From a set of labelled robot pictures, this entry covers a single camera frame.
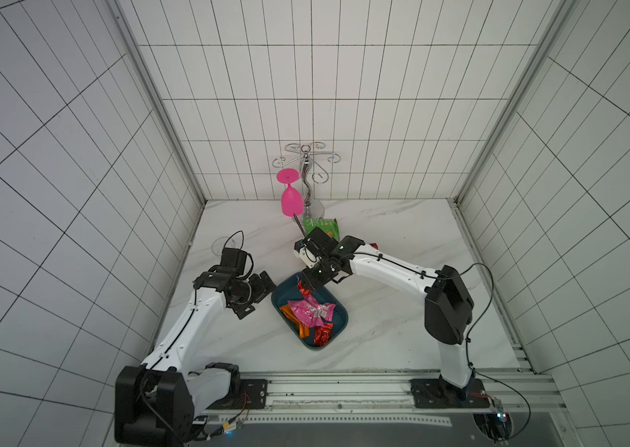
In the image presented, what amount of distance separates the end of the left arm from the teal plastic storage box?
0.08m

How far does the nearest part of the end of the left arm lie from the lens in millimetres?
582

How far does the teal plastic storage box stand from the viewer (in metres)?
0.81
